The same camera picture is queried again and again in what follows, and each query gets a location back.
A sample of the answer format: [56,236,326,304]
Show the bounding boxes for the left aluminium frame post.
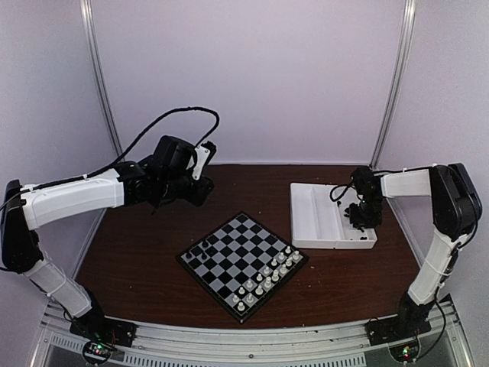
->
[79,0,123,158]

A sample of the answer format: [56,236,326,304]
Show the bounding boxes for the aluminium frame post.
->
[79,0,123,158]
[370,0,417,167]

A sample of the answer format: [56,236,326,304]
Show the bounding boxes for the black white chessboard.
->
[176,212,309,324]

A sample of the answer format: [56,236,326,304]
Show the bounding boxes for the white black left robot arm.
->
[1,135,217,339]

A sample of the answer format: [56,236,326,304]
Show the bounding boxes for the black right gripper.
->
[350,197,383,228]

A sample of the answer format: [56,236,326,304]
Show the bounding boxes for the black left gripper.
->
[159,172,214,206]

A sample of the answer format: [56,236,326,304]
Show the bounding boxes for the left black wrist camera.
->
[202,141,217,162]

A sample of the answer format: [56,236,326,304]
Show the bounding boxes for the white chess piece row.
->
[226,245,306,317]

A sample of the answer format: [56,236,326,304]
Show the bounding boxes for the pile of black chess pieces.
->
[337,200,369,242]

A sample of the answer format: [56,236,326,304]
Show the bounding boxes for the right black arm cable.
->
[329,183,356,203]

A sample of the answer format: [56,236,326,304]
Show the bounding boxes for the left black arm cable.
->
[83,106,222,180]

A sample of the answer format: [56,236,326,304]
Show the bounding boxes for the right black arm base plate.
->
[364,300,435,346]

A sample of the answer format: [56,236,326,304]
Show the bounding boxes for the white plastic divided tray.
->
[290,183,377,249]

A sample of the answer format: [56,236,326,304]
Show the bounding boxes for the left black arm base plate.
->
[70,307,137,347]

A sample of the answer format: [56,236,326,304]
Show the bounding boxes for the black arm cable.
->
[329,183,356,203]
[83,106,222,180]

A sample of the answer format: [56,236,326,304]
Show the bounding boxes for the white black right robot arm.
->
[346,163,482,338]

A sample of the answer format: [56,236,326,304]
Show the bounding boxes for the front aluminium rail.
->
[34,297,465,367]

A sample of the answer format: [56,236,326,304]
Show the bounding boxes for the right aluminium frame post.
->
[370,0,417,167]

